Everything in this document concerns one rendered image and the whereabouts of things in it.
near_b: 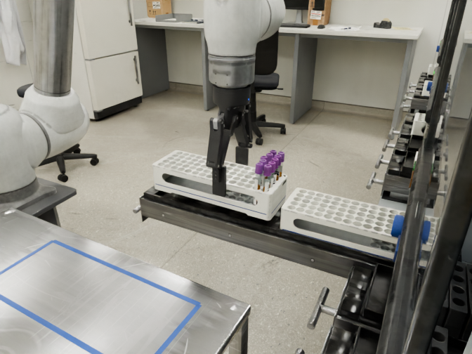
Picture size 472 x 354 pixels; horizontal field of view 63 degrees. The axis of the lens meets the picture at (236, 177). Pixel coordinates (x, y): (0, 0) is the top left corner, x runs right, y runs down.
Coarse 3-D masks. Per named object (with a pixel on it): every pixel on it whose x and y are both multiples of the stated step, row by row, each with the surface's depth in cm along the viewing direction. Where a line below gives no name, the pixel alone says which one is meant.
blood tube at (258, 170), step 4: (256, 164) 75; (260, 164) 76; (256, 168) 76; (260, 168) 75; (256, 172) 76; (260, 172) 76; (256, 176) 76; (260, 176) 76; (256, 180) 77; (260, 180) 77; (256, 184) 77; (260, 184) 77; (256, 188) 78; (260, 188) 78; (256, 200) 79
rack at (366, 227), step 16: (304, 192) 83; (320, 192) 82; (288, 208) 76; (304, 208) 76; (320, 208) 76; (336, 208) 76; (352, 208) 77; (368, 208) 76; (384, 208) 76; (288, 224) 77; (304, 224) 81; (320, 224) 81; (336, 224) 72; (352, 224) 71; (368, 224) 71; (384, 224) 71; (336, 240) 73; (352, 240) 76; (368, 240) 76; (384, 240) 69; (384, 256) 70
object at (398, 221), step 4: (396, 216) 50; (400, 216) 50; (396, 220) 49; (400, 220) 49; (396, 224) 49; (400, 224) 49; (392, 228) 49; (396, 228) 49; (400, 228) 49; (392, 232) 49; (396, 232) 49; (400, 232) 49; (392, 236) 50; (396, 236) 50
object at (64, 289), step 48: (0, 240) 74; (48, 240) 74; (0, 288) 62; (48, 288) 62; (96, 288) 62; (144, 288) 62; (192, 288) 62; (0, 336) 54; (48, 336) 54; (96, 336) 54; (144, 336) 54; (192, 336) 54; (240, 336) 59
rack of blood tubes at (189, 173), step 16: (160, 160) 89; (176, 160) 91; (192, 160) 91; (160, 176) 88; (176, 176) 95; (192, 176) 83; (208, 176) 83; (240, 176) 84; (176, 192) 87; (192, 192) 85; (208, 192) 88; (240, 192) 79; (256, 192) 77; (272, 192) 76; (240, 208) 80; (256, 208) 79; (272, 208) 78
